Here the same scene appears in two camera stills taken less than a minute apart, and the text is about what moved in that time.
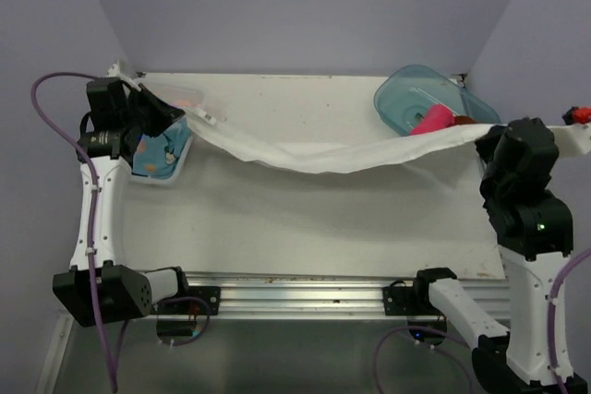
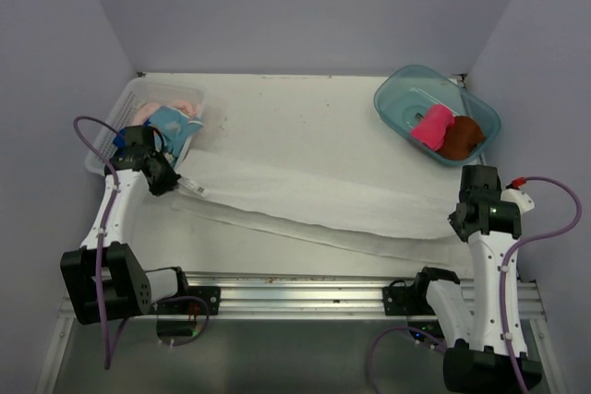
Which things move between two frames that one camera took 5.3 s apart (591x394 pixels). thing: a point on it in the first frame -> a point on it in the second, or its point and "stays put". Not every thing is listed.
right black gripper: [486, 148] -> [461, 231]
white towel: [274, 155] -> [336, 208]
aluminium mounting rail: [329, 296] stays put
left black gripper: [163, 113] -> [171, 176]
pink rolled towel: [438, 116] stays put
